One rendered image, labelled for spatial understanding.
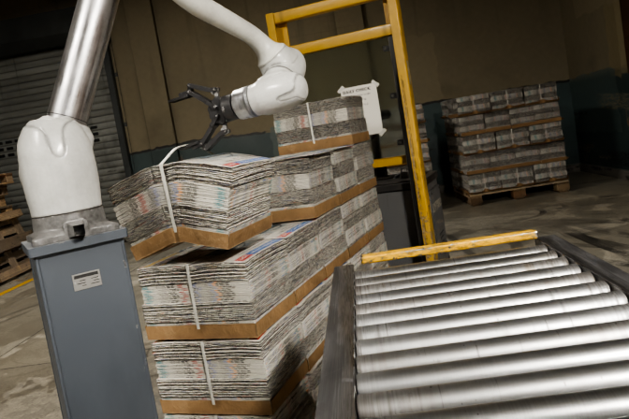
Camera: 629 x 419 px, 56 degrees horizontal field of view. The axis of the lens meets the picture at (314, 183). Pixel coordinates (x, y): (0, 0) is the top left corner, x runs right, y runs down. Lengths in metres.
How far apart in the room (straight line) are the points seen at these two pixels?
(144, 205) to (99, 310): 0.42
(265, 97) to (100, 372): 0.79
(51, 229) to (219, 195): 0.44
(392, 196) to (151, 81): 6.20
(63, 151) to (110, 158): 7.94
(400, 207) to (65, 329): 2.32
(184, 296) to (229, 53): 7.30
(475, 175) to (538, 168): 0.74
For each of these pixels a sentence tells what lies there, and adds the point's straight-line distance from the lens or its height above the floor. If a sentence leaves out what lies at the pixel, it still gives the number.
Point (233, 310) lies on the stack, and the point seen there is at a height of 0.69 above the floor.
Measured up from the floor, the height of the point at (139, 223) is 0.97.
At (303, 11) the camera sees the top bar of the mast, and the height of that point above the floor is 1.82.
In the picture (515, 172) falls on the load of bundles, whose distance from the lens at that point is 7.25.
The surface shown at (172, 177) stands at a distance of 1.67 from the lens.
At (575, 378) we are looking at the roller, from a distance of 0.82.
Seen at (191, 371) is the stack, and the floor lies 0.50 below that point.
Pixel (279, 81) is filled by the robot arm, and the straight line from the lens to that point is 1.60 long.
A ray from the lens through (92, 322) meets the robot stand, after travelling 1.41.
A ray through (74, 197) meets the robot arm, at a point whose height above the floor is 1.09.
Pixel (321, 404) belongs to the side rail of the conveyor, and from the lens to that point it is 0.79.
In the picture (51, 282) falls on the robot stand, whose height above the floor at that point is 0.92.
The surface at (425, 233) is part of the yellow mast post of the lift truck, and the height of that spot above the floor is 0.52.
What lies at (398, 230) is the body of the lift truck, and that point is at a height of 0.52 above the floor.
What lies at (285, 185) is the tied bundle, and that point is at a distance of 2.17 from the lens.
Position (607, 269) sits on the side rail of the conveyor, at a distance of 1.24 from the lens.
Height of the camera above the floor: 1.14
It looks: 5 degrees down
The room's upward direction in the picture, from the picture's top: 9 degrees counter-clockwise
